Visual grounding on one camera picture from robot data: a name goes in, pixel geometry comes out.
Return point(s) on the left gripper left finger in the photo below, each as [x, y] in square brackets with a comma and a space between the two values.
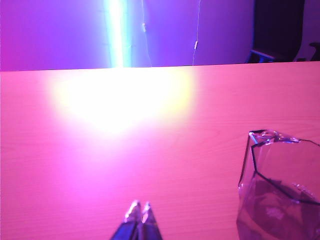
[127, 225]

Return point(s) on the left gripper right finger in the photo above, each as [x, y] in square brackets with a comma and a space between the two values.
[147, 225]

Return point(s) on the clear faceted glass cup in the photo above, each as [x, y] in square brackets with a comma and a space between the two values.
[280, 195]

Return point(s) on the cyan glowing light strip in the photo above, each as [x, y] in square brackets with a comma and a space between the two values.
[117, 32]

